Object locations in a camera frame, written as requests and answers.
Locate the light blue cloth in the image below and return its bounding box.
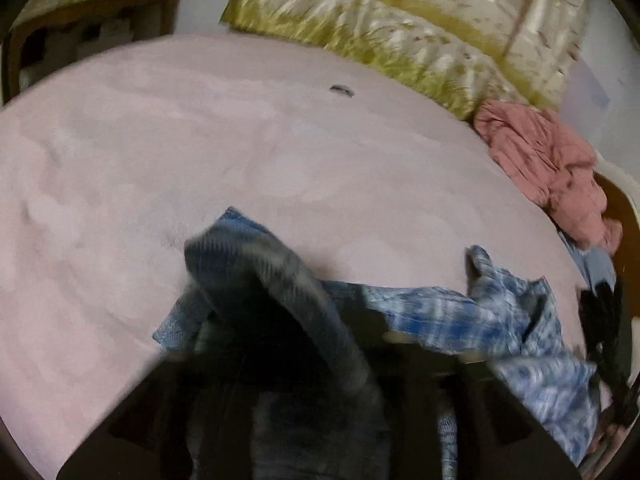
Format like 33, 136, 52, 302
556, 230, 619, 302

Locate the yellow floral pillow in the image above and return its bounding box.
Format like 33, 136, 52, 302
219, 0, 592, 122

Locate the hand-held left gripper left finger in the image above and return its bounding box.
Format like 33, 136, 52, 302
56, 352, 221, 480

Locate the wooden side table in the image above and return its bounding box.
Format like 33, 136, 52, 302
2, 0, 189, 107

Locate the wooden headboard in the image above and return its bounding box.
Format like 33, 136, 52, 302
592, 172, 640, 322

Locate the pink crumpled garment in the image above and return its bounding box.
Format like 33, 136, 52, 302
473, 99, 624, 254

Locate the pink bed sheet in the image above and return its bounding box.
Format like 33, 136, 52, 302
0, 35, 617, 480

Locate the blue plaid shirt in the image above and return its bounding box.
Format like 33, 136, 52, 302
152, 205, 602, 480

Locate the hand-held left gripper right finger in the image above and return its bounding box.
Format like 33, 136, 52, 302
349, 309, 582, 480

